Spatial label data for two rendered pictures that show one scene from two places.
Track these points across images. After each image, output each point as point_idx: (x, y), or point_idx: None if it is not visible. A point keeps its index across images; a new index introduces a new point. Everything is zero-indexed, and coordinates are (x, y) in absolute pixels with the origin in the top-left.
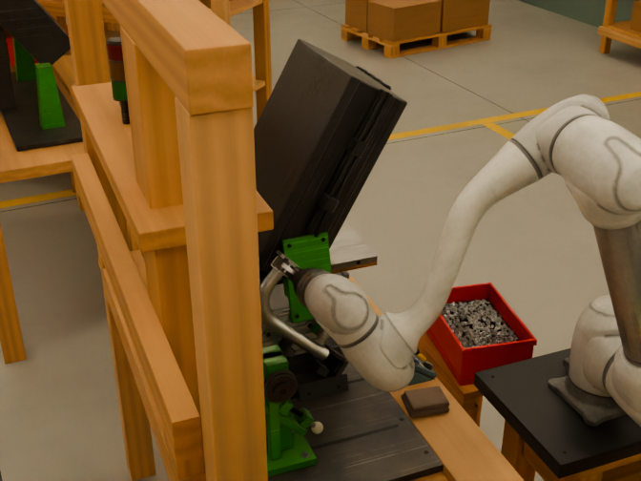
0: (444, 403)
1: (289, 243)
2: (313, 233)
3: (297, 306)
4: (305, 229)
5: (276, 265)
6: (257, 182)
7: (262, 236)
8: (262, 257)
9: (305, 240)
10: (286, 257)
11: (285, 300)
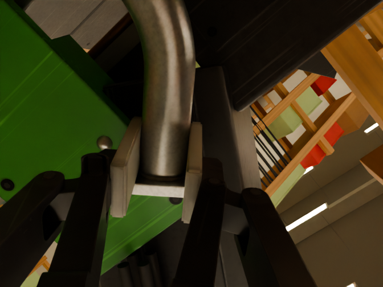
0: None
1: (179, 203)
2: (133, 257)
3: (6, 38)
4: (156, 247)
5: (296, 255)
6: (256, 187)
7: (241, 156)
8: (217, 114)
9: (141, 234)
10: (181, 197)
11: (44, 0)
